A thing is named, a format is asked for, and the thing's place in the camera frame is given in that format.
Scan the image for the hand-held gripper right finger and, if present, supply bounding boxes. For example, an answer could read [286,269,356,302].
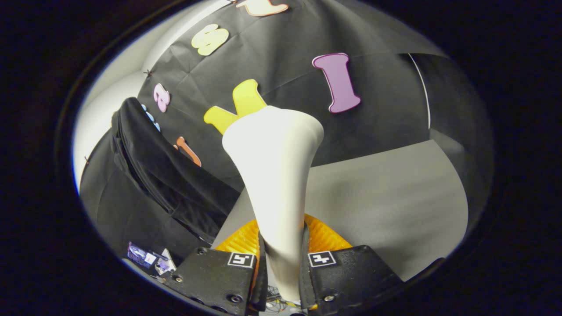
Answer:
[299,214,404,314]

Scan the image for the thin black floor cables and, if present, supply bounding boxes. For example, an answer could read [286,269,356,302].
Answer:
[263,286,303,313]

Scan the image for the white garment steamer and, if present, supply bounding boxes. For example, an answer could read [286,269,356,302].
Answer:
[222,105,324,303]

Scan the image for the black backdrop cloth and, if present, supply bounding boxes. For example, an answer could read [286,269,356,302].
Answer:
[79,0,494,264]

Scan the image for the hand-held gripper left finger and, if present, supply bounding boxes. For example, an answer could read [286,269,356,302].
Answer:
[162,219,269,316]

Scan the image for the grey cabinet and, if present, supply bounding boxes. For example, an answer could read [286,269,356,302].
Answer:
[211,140,469,281]

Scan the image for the black suit jacket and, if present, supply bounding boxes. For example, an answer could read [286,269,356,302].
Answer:
[111,97,241,246]

